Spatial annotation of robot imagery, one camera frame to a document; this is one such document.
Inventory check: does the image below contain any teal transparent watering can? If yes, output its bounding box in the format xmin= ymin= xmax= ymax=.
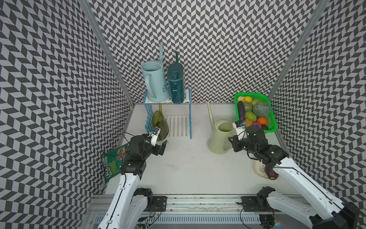
xmin=167 ymin=51 xmax=185 ymax=104

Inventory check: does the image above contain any light blue watering can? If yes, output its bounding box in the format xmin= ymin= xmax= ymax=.
xmin=141 ymin=43 xmax=170 ymax=103

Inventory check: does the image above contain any green snack bag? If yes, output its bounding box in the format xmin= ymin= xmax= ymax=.
xmin=102 ymin=143 xmax=130 ymax=183

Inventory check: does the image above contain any beige plastic watering can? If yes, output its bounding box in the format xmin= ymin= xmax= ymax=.
xmin=207 ymin=102 xmax=234 ymax=154

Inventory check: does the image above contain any purple eggplant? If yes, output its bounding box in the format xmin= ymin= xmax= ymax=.
xmin=237 ymin=101 xmax=245 ymax=121

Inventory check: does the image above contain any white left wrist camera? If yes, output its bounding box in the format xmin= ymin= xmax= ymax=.
xmin=149 ymin=127 xmax=161 ymax=147

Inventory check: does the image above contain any green plastic basket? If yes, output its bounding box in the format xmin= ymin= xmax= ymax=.
xmin=234 ymin=93 xmax=278 ymax=134

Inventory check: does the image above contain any aluminium corner post left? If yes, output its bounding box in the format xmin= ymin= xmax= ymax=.
xmin=78 ymin=0 xmax=134 ymax=106

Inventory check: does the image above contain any olive green transparent watering can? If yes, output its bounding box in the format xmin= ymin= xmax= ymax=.
xmin=152 ymin=103 xmax=169 ymax=141

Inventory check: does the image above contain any aluminium front rail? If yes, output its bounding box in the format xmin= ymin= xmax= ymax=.
xmin=85 ymin=194 xmax=245 ymax=215

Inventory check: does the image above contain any aluminium corner post right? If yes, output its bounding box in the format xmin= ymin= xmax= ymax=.
xmin=268 ymin=0 xmax=330 ymax=101

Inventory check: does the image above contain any yellow lemon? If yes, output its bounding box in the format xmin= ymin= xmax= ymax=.
xmin=244 ymin=96 xmax=253 ymax=103

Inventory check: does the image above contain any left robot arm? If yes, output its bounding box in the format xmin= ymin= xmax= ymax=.
xmin=98 ymin=128 xmax=167 ymax=229

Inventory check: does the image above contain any dark red fruit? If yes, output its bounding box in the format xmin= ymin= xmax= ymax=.
xmin=265 ymin=166 xmax=279 ymax=180

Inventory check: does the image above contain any aluminium corner post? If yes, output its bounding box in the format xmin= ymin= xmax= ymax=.
xmin=268 ymin=0 xmax=330 ymax=101
xmin=78 ymin=0 xmax=134 ymax=106

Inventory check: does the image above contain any beige plate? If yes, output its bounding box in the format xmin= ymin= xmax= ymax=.
xmin=253 ymin=160 xmax=269 ymax=179

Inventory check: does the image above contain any green striped squash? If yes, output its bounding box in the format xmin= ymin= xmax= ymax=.
xmin=245 ymin=111 xmax=257 ymax=122

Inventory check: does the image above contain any blue and white wooden shelf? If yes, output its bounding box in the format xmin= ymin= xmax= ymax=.
xmin=143 ymin=89 xmax=193 ymax=139

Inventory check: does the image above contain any grey green melon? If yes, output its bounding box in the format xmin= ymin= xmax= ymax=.
xmin=253 ymin=101 xmax=271 ymax=117

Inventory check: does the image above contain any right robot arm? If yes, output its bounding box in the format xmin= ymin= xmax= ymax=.
xmin=228 ymin=122 xmax=360 ymax=229

